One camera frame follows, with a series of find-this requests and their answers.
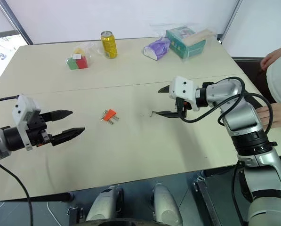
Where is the white floor cable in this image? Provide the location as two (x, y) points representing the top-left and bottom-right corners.
(46, 201), (71, 226)

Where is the light wooden sticks pack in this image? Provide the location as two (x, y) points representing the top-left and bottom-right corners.
(182, 29), (214, 46)

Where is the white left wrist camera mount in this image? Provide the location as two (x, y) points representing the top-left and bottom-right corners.
(12, 94), (41, 151)

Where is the clear bag of blocks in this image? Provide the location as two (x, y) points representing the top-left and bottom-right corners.
(65, 43), (101, 71)

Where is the person's left hand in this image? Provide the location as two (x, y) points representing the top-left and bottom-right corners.
(257, 101), (281, 129)

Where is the large clear plastic bag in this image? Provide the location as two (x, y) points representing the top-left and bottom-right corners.
(149, 22), (219, 63)

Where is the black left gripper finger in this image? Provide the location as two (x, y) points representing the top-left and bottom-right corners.
(40, 109), (73, 122)
(51, 127), (86, 147)

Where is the silver robot left leg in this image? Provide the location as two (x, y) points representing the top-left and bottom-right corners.
(85, 185), (125, 222)

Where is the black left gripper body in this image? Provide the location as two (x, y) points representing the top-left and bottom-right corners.
(26, 113), (54, 148)

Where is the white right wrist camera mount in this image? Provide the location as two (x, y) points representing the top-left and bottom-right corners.
(168, 76), (200, 112)

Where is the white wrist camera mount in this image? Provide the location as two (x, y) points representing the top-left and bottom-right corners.
(168, 76), (200, 112)
(12, 94), (41, 151)

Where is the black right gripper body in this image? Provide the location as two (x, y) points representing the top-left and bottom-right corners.
(175, 97), (193, 118)

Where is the yellow drink can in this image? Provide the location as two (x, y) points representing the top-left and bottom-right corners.
(100, 30), (118, 59)

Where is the person's right hand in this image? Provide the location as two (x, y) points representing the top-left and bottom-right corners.
(260, 41), (281, 71)

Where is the purple tissue pack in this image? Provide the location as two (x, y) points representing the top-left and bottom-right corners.
(143, 37), (171, 61)

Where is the red plastic block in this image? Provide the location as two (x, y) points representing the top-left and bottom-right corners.
(104, 108), (118, 120)

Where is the black right shoulder cable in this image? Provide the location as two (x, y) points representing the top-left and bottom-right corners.
(232, 160), (247, 226)

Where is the silver robot leg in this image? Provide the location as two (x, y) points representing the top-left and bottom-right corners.
(85, 185), (125, 222)
(151, 183), (184, 226)

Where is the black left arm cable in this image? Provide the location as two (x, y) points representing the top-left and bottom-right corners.
(0, 95), (34, 226)

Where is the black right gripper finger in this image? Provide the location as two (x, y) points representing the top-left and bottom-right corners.
(154, 110), (187, 118)
(158, 85), (171, 96)

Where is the black table leg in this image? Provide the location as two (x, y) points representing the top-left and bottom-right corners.
(193, 175), (223, 226)

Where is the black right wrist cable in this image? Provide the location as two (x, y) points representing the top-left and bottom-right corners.
(181, 76), (273, 139)

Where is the black slanted frame post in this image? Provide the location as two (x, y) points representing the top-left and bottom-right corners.
(0, 0), (34, 45)
(221, 0), (244, 43)

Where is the silver robot right leg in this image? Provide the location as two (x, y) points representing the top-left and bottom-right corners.
(151, 183), (184, 226)

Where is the green block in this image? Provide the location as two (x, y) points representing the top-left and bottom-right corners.
(67, 57), (79, 70)

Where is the black table edge rail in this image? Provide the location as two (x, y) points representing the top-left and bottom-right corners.
(0, 191), (74, 203)

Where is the green cardboard box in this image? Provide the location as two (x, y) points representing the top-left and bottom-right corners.
(165, 26), (207, 59)

